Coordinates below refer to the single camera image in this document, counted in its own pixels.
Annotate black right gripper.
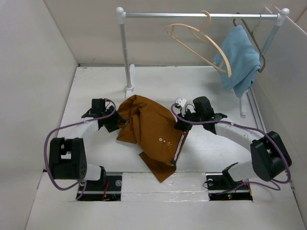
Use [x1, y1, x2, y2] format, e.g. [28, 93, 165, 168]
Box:
[174, 107, 204, 132]

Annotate white metal clothes rack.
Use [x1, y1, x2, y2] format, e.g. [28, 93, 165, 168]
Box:
[115, 7, 290, 118]

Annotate brown trousers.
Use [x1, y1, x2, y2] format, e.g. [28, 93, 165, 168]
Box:
[117, 95, 188, 182]

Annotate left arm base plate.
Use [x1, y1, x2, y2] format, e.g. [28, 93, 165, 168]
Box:
[76, 171, 123, 202]

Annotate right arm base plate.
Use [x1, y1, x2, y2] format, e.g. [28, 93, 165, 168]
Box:
[203, 172, 253, 201]

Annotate beige wooden hanger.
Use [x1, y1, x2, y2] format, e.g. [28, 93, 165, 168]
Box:
[163, 10, 233, 78]

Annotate grey hanger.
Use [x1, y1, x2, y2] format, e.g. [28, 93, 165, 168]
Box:
[222, 19, 266, 80]

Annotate light blue towel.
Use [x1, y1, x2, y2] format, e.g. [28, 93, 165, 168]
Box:
[219, 25, 261, 98]

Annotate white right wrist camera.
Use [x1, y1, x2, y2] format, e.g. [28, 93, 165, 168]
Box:
[175, 97, 187, 109]

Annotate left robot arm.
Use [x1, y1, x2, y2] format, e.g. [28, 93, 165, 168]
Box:
[48, 98, 126, 190]

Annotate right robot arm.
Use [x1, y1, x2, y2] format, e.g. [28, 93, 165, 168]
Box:
[171, 96, 292, 189]

